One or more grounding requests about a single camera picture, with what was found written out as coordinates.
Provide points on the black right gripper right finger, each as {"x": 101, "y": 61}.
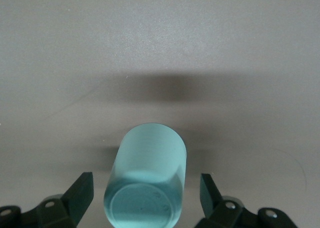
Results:
{"x": 225, "y": 213}

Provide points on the mint green plastic cup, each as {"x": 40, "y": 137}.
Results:
{"x": 145, "y": 163}

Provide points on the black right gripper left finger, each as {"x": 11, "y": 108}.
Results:
{"x": 62, "y": 210}

